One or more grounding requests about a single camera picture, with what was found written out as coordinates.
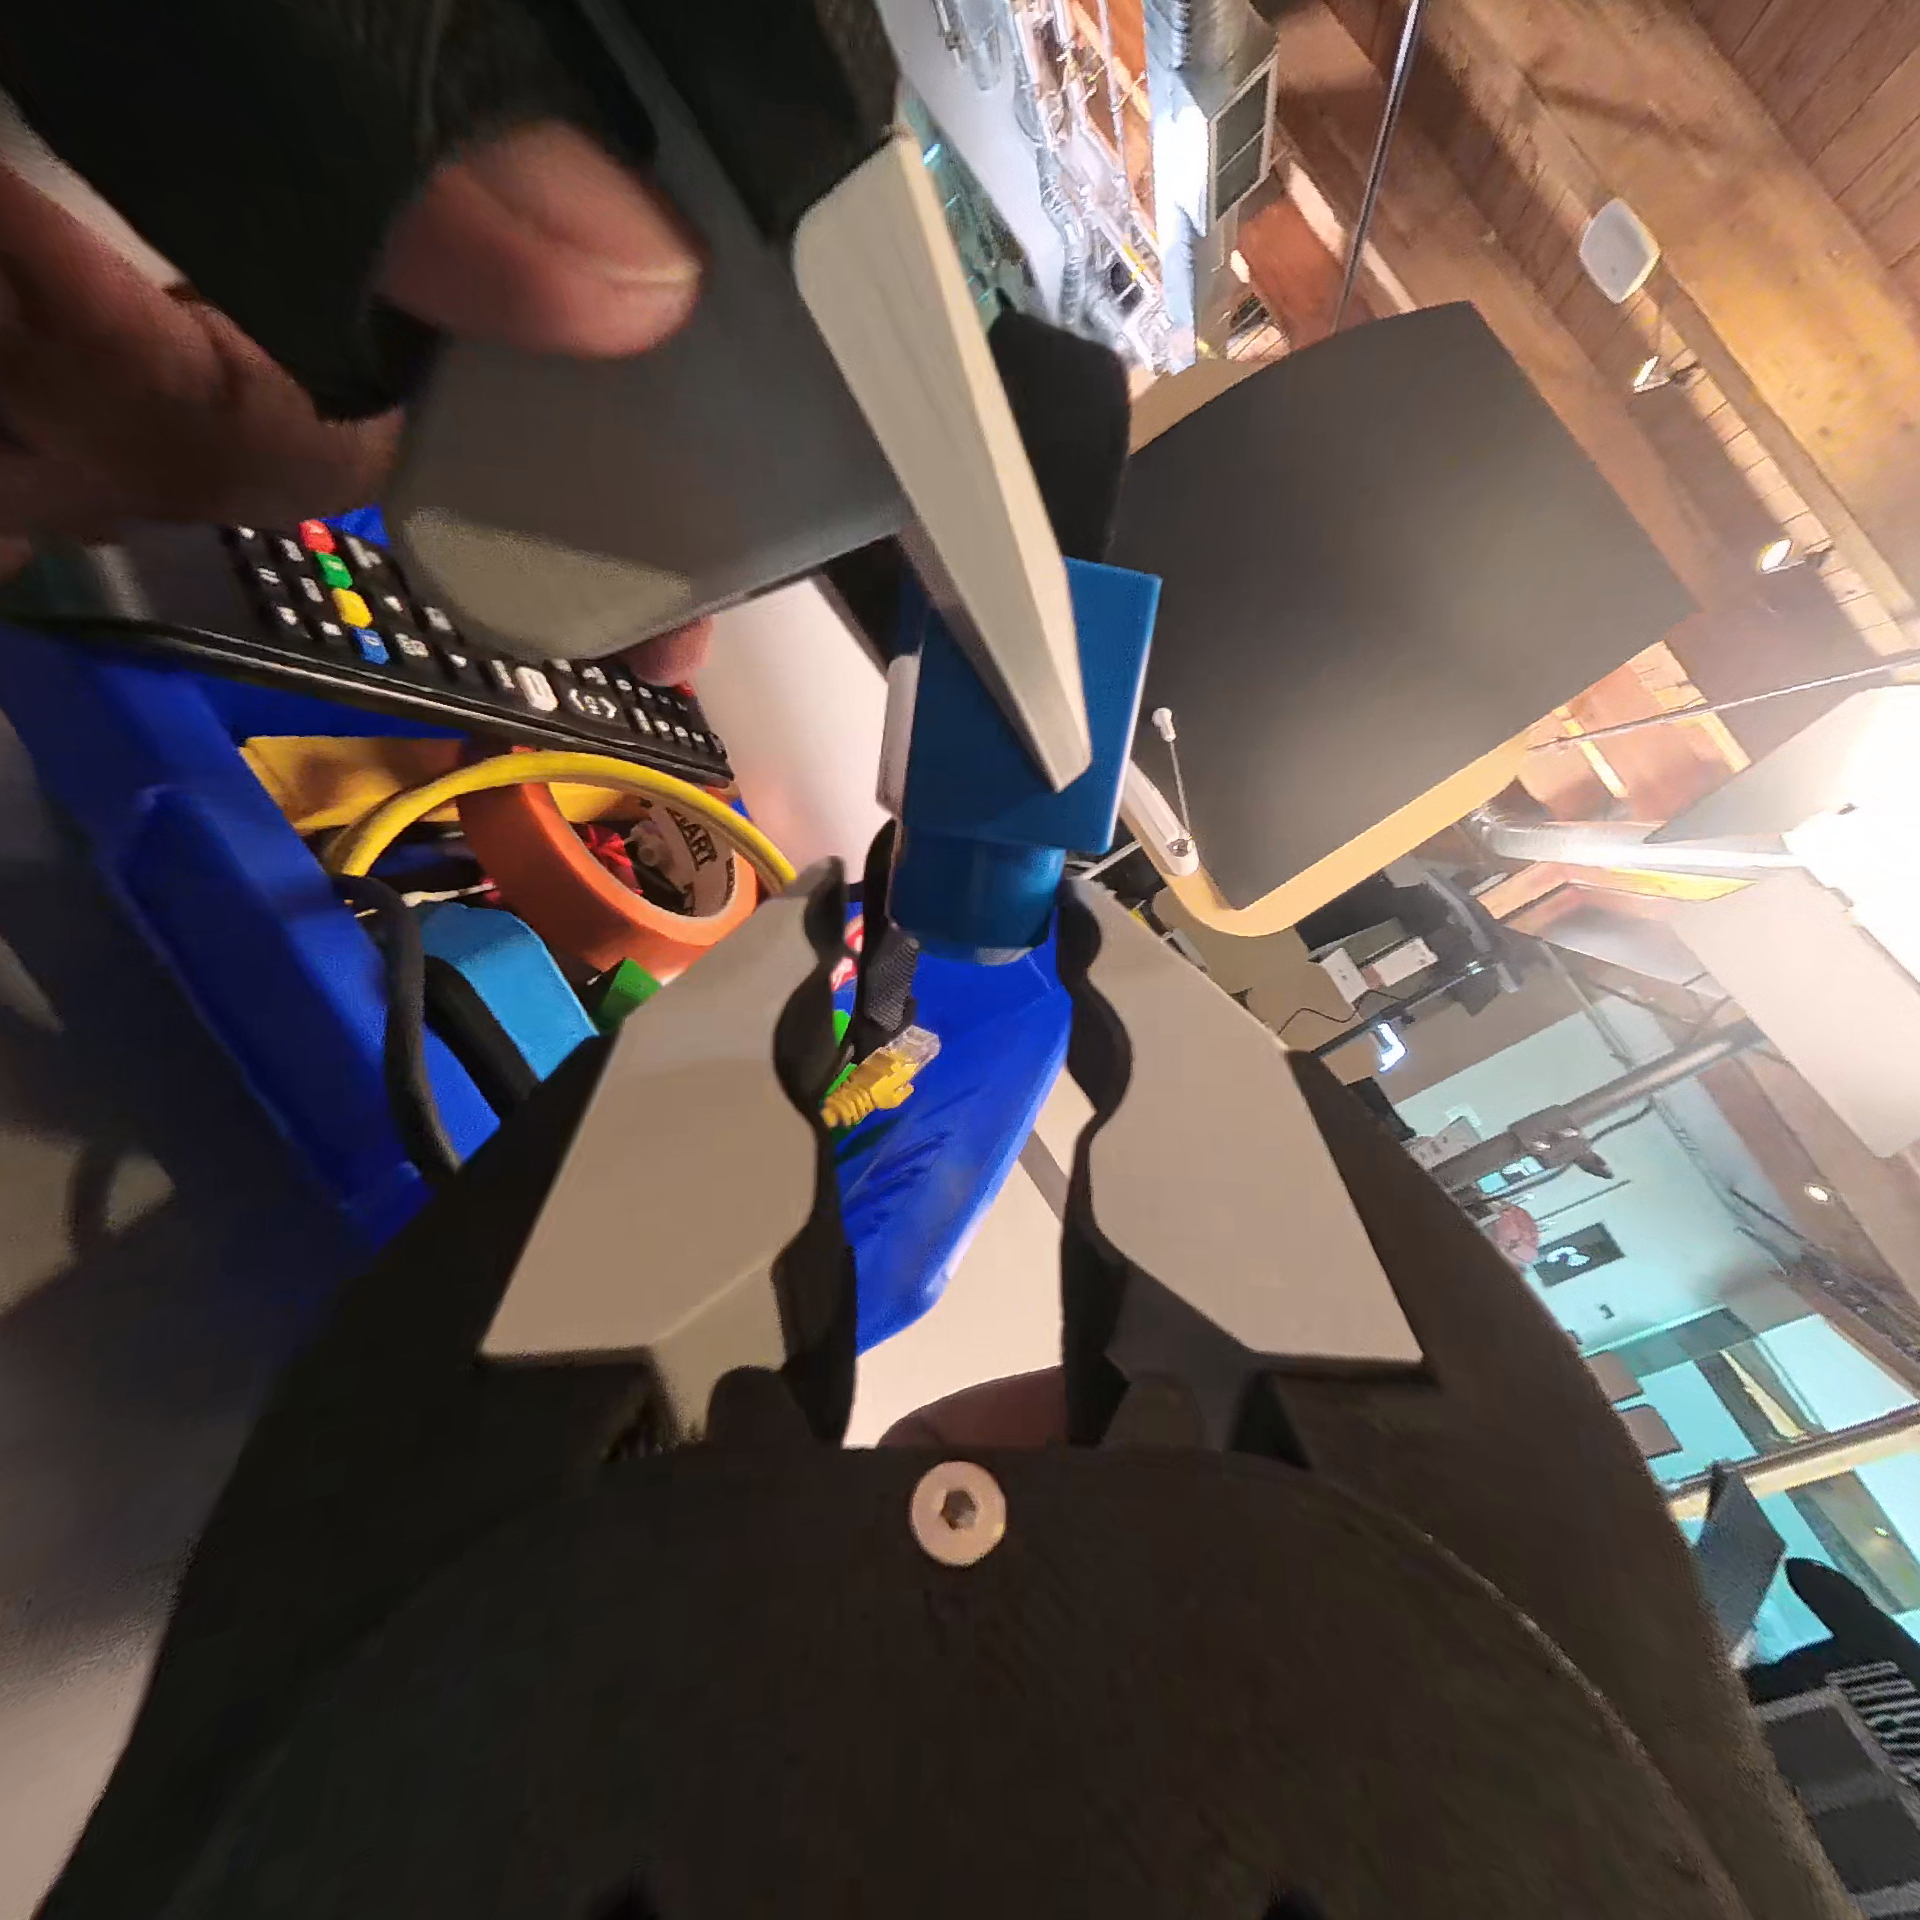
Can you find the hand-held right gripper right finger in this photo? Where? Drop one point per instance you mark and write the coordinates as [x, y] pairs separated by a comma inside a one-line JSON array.
[[1246, 1232]]

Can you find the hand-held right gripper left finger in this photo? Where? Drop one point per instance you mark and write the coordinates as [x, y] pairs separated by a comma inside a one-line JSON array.
[[675, 1202]]

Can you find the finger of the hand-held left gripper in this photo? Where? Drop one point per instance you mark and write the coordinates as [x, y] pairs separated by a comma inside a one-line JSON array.
[[631, 497], [1064, 437]]

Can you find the blue plastic block with knob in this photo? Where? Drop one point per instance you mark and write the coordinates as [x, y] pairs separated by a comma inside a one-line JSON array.
[[975, 842]]

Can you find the large blue plastic bin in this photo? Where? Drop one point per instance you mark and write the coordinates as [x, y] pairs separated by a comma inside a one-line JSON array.
[[228, 931]]

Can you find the person's left hand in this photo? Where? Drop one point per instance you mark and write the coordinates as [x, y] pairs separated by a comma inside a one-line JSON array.
[[148, 392]]

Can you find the black remote control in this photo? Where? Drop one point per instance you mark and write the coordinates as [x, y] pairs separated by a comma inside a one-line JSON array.
[[600, 704]]

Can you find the light blue foam piece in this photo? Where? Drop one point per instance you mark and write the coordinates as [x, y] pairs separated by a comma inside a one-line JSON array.
[[510, 991]]

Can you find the dark panel with wooden edge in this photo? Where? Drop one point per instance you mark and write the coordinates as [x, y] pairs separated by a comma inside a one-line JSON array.
[[1349, 600]]

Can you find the orange tape roll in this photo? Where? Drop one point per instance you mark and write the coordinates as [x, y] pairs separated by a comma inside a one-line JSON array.
[[525, 899]]

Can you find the white metal stand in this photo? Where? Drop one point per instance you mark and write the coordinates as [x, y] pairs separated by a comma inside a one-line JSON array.
[[1157, 818]]

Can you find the white ceiling access point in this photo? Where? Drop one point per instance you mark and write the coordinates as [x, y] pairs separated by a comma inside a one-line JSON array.
[[1618, 253]]

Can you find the metal air duct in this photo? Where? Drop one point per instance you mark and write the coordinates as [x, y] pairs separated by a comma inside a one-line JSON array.
[[1223, 137]]

